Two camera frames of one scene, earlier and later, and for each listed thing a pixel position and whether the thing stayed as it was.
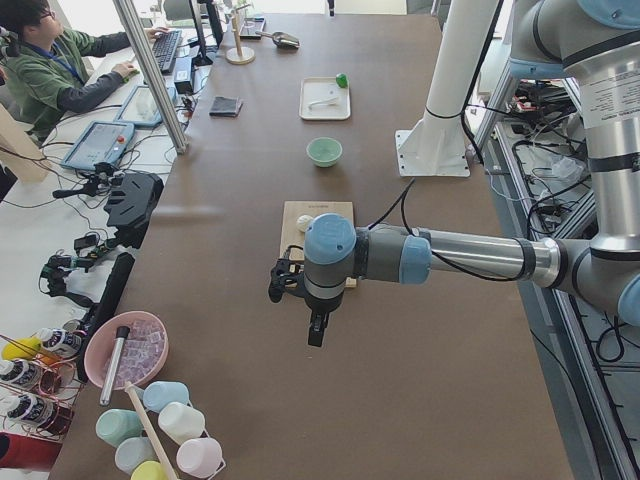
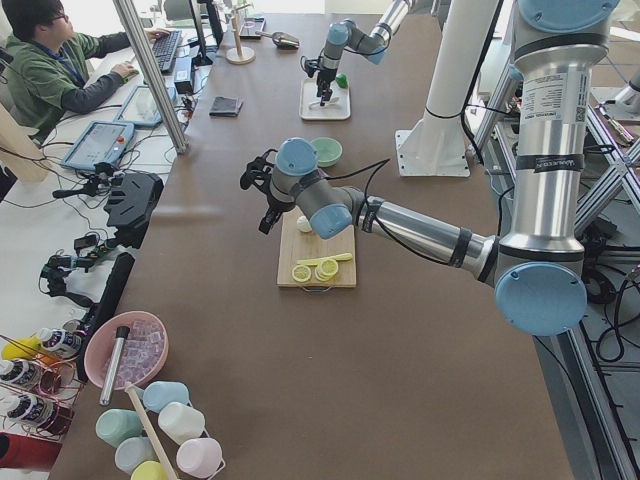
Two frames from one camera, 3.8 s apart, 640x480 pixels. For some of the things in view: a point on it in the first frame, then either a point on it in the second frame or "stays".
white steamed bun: [303, 222] stays
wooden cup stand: [238, 55] stays
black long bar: [112, 292] stays
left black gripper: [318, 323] -> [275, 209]
